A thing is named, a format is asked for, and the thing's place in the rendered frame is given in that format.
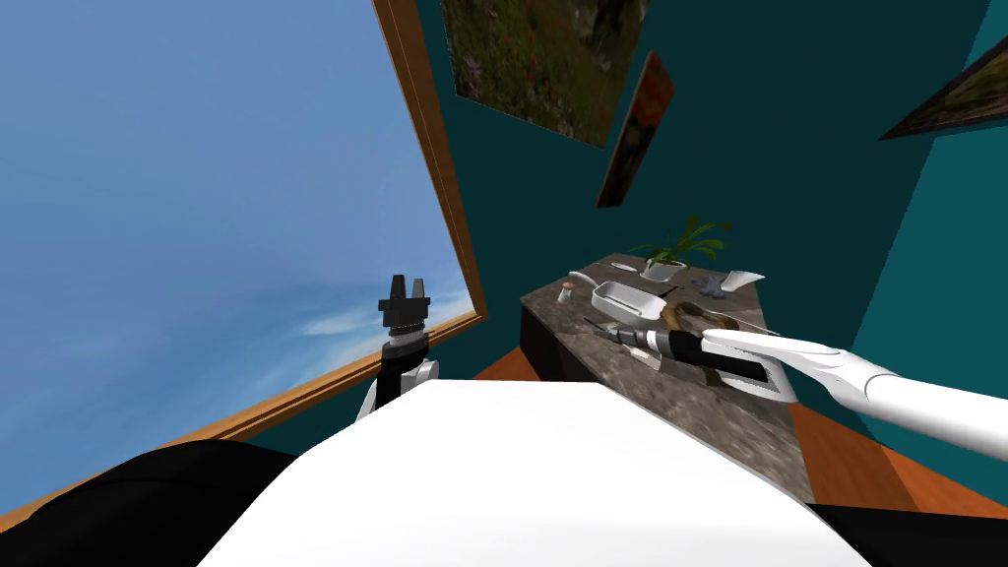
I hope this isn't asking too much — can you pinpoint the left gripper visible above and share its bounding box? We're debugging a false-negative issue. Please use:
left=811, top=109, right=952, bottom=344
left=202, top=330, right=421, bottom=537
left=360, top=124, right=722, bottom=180
left=377, top=274, right=434, bottom=331

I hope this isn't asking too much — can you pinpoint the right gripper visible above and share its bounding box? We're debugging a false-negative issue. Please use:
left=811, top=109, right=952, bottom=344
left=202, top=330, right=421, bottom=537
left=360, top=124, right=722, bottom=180
left=594, top=328, right=650, bottom=351

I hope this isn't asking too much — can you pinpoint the white rectangular dish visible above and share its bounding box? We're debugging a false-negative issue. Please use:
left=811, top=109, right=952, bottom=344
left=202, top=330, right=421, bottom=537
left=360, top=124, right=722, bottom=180
left=590, top=280, right=670, bottom=324

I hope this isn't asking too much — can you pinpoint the brown bowl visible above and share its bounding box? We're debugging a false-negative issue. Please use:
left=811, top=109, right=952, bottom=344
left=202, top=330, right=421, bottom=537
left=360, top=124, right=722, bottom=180
left=659, top=299, right=742, bottom=334

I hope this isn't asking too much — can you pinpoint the green plant in white pot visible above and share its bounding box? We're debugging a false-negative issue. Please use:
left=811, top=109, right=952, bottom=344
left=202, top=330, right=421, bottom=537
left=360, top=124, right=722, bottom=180
left=629, top=215, right=734, bottom=284

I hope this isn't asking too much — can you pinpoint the stone top table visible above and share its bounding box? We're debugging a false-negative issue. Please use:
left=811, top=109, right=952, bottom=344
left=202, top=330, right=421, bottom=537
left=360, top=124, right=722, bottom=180
left=519, top=251, right=817, bottom=505

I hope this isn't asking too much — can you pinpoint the white cup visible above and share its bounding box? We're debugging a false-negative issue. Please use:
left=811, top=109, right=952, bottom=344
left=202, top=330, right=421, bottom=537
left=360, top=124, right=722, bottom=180
left=720, top=269, right=768, bottom=295

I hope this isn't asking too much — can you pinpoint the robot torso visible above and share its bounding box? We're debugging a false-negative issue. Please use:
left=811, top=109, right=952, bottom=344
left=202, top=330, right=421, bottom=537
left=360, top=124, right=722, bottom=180
left=195, top=379, right=877, bottom=567

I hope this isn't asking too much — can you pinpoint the narrow orange painting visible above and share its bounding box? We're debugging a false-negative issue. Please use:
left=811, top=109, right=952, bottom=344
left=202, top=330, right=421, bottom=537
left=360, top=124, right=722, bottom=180
left=595, top=50, right=678, bottom=211

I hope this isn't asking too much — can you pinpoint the wooden framed window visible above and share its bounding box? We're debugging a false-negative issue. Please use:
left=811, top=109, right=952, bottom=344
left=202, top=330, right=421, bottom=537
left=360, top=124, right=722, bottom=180
left=0, top=0, right=489, bottom=536

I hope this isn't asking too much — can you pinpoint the large green landscape painting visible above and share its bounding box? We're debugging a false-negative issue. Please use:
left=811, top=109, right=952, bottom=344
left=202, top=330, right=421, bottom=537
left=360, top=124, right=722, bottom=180
left=438, top=0, right=652, bottom=151

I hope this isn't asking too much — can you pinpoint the dark framed wall picture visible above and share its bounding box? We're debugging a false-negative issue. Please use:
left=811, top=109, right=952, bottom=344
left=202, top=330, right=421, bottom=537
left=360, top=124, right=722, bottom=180
left=877, top=34, right=1008, bottom=143

